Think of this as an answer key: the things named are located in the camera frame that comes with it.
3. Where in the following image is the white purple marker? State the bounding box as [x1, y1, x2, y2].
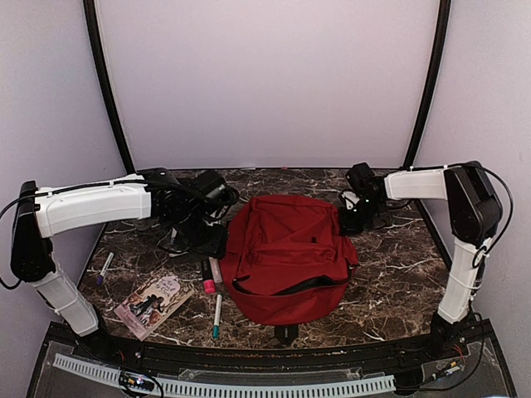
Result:
[96, 252, 114, 286]

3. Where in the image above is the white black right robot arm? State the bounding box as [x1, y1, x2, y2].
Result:
[339, 161, 503, 360]

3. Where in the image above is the white slotted cable duct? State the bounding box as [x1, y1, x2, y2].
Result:
[52, 354, 396, 397]

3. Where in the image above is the black front rail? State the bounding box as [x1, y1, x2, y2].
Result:
[34, 320, 501, 375]

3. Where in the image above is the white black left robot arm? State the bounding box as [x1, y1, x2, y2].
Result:
[1, 167, 239, 362]

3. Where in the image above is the right black frame post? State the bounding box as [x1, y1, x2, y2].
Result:
[402, 0, 451, 168]

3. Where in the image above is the small circuit board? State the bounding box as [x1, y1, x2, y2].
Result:
[119, 372, 155, 392]

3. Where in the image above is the left black frame post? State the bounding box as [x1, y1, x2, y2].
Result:
[82, 0, 135, 173]

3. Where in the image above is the pastel yellow pink highlighter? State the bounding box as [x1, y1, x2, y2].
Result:
[208, 257, 223, 284]

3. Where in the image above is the white teal marker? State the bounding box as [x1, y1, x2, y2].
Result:
[212, 294, 223, 339]

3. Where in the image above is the red student backpack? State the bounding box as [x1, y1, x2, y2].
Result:
[220, 195, 359, 326]

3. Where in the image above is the black frame post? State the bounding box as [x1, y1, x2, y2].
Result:
[402, 0, 451, 168]
[82, 0, 135, 173]

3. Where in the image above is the Taming of the Shrew book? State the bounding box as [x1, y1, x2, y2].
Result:
[114, 275, 196, 341]

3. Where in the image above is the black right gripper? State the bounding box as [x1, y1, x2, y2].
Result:
[339, 197, 387, 235]

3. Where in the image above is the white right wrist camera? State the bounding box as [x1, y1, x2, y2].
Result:
[339, 191, 359, 211]

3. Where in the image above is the black pink highlighter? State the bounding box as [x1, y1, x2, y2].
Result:
[201, 260, 216, 294]

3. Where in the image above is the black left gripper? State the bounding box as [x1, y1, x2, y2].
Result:
[166, 208, 229, 259]

